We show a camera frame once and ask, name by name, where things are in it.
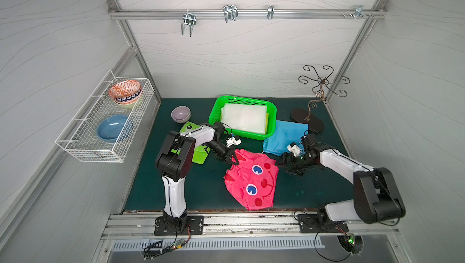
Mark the green frog raincoat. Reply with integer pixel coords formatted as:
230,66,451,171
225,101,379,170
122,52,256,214
180,121,211,165

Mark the blue raincoat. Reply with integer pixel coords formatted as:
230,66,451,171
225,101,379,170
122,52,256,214
263,120,308,156

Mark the pink bunny raincoat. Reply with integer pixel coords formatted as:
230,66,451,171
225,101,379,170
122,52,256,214
224,149,279,210

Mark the white raincoat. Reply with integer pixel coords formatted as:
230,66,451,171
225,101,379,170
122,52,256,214
220,103,268,134

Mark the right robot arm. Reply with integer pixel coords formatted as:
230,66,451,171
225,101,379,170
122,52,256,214
276,134,406,231

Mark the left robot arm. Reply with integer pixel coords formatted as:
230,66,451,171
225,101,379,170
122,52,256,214
155,121,239,232

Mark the dark metal jewelry stand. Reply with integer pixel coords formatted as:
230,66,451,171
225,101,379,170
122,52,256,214
291,65,351,134

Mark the small purple bowl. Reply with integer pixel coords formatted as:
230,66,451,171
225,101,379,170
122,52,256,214
171,106,191,124

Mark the blue bowl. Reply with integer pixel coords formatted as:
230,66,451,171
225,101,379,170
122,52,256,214
96,115,133,143

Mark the orange patterned bowl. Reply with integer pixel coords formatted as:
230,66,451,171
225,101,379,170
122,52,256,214
108,80,142,105

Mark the metal double hook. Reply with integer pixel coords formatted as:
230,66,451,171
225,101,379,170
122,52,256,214
181,13,197,37

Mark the metal loop hook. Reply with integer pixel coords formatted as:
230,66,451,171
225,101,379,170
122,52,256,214
223,5,239,23

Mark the small metal hook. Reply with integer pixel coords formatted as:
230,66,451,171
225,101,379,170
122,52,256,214
267,5,274,20

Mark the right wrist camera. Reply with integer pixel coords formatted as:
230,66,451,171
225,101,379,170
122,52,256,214
287,142,301,157

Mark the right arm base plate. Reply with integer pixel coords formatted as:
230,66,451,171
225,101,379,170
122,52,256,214
295,213,349,234

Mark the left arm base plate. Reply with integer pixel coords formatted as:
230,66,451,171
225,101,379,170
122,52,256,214
154,215,204,236

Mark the aluminium front rail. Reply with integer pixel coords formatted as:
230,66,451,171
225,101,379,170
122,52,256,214
101,210,400,240

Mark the aluminium rail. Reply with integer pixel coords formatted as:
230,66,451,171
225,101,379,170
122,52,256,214
101,210,400,240
109,8,388,21

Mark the white wire wall basket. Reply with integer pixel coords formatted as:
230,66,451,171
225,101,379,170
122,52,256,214
55,71,154,163

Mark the metal bracket hook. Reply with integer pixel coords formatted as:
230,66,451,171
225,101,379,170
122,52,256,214
341,5,374,20

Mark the aluminium top rail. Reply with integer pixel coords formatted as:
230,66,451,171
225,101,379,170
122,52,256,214
109,8,388,21

